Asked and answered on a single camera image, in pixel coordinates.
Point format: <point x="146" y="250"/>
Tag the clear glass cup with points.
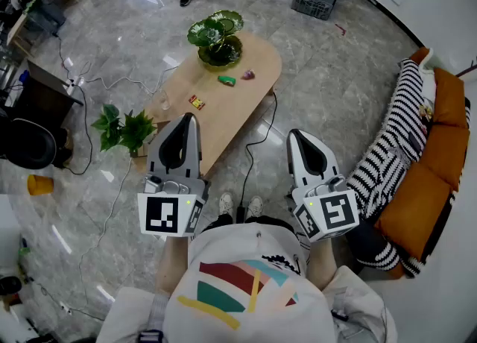
<point x="164" y="100"/>

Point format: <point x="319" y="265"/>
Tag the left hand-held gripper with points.
<point x="161" y="214"/>

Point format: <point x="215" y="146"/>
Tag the person's right forearm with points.
<point x="322" y="263"/>

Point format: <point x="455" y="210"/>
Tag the dark wooden cabinet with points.
<point x="41" y="99"/>

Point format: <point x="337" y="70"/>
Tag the person's left forearm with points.
<point x="173" y="263"/>

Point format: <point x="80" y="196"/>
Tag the orange sofa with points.
<point x="428" y="192"/>

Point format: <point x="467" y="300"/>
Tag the small red yellow packet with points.
<point x="196" y="102"/>

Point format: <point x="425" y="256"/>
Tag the white power strip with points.
<point x="74" y="84"/>

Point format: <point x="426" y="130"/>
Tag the person's black trousers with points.
<point x="231" y="219"/>

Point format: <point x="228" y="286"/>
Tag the person's white shoe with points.
<point x="255" y="206"/>
<point x="226" y="203"/>

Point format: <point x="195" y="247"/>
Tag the black white striped blanket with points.
<point x="404" y="118"/>

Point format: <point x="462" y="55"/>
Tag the yellow cup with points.
<point x="40" y="185"/>

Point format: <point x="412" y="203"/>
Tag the person's white printed shirt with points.
<point x="238" y="259"/>

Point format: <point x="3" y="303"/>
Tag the black round chair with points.
<point x="30" y="144"/>

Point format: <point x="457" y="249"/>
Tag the white pillow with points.
<point x="428" y="80"/>

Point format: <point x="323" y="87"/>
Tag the potted green plant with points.
<point x="128" y="131"/>

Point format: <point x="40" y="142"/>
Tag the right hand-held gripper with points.
<point x="337" y="214"/>

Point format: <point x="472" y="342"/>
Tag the small purple object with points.
<point x="248" y="74"/>

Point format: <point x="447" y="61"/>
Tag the small green packet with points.
<point x="226" y="80"/>

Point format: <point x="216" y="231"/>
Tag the person's right white shoe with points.
<point x="255" y="206"/>

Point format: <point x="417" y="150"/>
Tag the person's left white shoe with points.
<point x="226" y="203"/>

